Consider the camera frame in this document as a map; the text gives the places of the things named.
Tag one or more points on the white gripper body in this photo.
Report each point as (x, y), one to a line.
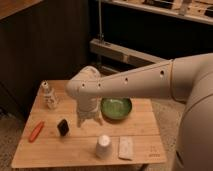
(88, 108)

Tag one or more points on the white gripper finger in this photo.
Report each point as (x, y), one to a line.
(79, 122)
(98, 120)

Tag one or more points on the black eraser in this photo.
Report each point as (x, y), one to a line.
(63, 127)

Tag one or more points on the upper shelf with items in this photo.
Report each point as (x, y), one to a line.
(200, 11)

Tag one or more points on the green ceramic bowl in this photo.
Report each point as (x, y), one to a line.
(116, 108)

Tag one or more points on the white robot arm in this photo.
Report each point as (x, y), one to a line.
(187, 79)

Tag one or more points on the small white bottle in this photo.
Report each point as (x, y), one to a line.
(49, 95)

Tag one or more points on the metal shelf rail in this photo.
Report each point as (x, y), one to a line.
(122, 54)

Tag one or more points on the dark wooden cabinet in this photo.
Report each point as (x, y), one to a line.
(48, 41)

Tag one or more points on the white ceramic cup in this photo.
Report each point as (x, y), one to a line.
(103, 147)

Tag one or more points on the wooden table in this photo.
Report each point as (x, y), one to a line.
(77, 147)

